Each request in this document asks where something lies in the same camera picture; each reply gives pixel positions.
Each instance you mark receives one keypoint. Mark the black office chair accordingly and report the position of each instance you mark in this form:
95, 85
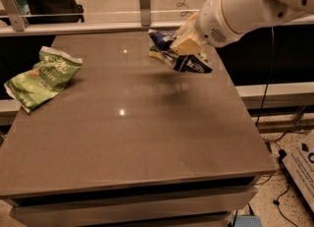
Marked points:
54, 11

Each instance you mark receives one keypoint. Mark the green jalapeno chip bag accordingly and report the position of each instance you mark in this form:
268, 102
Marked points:
45, 80

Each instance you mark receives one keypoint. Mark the middle metal railing bracket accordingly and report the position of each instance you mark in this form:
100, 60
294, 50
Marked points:
145, 12

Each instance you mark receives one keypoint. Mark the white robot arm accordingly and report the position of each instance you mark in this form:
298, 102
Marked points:
222, 22

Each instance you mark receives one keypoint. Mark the blue floor box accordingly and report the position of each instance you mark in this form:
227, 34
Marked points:
247, 221

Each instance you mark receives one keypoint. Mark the grey counter drawer cabinet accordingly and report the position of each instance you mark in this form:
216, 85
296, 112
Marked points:
190, 208

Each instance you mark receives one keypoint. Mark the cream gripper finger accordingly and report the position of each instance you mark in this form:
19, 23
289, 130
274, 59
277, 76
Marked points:
188, 43
187, 27

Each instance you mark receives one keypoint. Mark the grey printed floor board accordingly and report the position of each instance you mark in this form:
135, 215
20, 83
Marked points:
300, 165

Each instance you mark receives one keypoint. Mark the blue kettle chip bag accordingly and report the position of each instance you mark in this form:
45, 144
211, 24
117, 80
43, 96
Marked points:
196, 63

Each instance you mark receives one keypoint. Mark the left metal railing bracket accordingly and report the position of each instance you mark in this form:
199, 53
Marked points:
17, 20

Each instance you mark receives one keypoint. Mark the green and yellow sponge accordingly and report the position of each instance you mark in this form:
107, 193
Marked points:
154, 52

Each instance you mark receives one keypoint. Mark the metal railing bracket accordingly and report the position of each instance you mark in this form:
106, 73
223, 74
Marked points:
145, 12
17, 20

